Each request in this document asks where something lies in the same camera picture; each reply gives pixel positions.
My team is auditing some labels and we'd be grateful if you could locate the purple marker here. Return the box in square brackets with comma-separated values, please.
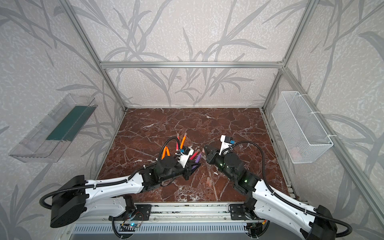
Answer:
[192, 150, 204, 170]

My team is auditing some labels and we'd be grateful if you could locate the pink red marker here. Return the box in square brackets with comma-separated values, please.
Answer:
[190, 149, 200, 160]

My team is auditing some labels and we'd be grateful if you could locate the orange highlighter marker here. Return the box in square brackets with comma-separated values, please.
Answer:
[180, 133, 187, 150]

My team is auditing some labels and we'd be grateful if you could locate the thin orange pen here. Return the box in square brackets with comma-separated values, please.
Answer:
[165, 147, 171, 157]
[162, 146, 168, 159]

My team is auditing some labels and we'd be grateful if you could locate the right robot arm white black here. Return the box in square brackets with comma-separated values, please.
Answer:
[204, 145, 353, 240]

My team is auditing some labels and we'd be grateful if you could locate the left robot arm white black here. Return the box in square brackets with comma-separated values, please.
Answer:
[39, 156, 201, 228]

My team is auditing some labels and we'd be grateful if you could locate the green circuit board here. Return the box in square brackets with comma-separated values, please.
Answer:
[121, 223, 141, 232]

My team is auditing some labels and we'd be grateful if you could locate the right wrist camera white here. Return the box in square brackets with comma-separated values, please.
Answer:
[219, 135, 236, 156]

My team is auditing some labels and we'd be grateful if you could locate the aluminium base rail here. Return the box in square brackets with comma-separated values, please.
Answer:
[71, 201, 316, 235]

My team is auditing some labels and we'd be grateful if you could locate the white wire mesh basket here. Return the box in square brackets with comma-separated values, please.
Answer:
[272, 91, 334, 164]

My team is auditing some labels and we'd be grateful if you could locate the aluminium frame horizontal bar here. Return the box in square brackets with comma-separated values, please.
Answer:
[100, 61, 283, 69]

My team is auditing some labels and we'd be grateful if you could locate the clear plastic wall bin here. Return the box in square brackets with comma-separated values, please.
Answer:
[9, 94, 98, 163]

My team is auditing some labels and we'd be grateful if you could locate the aluminium frame corner post right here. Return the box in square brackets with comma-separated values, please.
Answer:
[262, 0, 319, 113]

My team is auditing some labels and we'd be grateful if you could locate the aluminium frame corner post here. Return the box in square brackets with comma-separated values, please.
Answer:
[59, 0, 127, 112]
[262, 0, 319, 113]

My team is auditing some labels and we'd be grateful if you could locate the aluminium frame corner post left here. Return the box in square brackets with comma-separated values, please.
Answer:
[59, 0, 127, 112]

